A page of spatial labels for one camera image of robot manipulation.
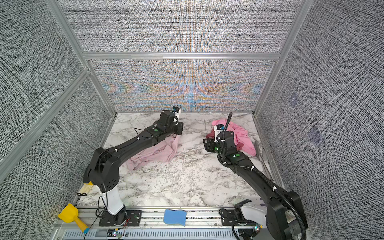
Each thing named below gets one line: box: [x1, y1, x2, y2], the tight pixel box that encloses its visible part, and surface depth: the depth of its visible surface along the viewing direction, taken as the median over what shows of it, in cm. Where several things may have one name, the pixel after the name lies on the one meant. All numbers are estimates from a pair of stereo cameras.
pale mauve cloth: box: [125, 134, 180, 171], surface depth 94 cm
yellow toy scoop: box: [58, 203, 90, 234], surface depth 76 cm
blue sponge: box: [163, 209, 187, 227], surface depth 74 cm
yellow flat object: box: [78, 181, 94, 194], surface depth 84 cm
